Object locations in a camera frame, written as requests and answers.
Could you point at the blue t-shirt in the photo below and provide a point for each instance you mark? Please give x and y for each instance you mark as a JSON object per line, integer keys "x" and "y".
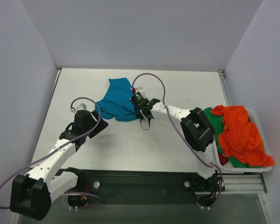
{"x": 116, "y": 102}

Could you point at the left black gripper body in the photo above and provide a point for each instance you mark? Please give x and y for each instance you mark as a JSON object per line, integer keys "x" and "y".
{"x": 98, "y": 126}

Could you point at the white laundry bin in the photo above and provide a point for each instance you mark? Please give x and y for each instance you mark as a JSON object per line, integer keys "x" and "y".
{"x": 229, "y": 168}

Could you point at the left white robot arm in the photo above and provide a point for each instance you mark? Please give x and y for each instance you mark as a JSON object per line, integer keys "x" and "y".
{"x": 33, "y": 193}

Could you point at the red t-shirt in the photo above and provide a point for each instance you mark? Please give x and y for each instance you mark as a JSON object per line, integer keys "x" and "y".
{"x": 222, "y": 158}

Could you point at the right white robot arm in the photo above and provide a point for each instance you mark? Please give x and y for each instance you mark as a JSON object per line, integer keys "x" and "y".
{"x": 192, "y": 126}

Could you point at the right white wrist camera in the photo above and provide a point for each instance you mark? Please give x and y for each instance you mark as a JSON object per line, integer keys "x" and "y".
{"x": 138, "y": 89}

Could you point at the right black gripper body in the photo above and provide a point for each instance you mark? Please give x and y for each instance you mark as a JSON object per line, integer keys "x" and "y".
{"x": 135, "y": 102}

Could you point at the green t-shirt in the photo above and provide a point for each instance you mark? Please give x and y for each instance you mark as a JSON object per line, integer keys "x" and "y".
{"x": 216, "y": 121}

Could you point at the orange t-shirt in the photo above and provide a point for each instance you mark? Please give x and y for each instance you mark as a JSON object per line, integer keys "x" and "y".
{"x": 241, "y": 138}

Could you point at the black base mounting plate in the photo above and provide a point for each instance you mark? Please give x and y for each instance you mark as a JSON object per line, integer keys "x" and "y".
{"x": 105, "y": 187}

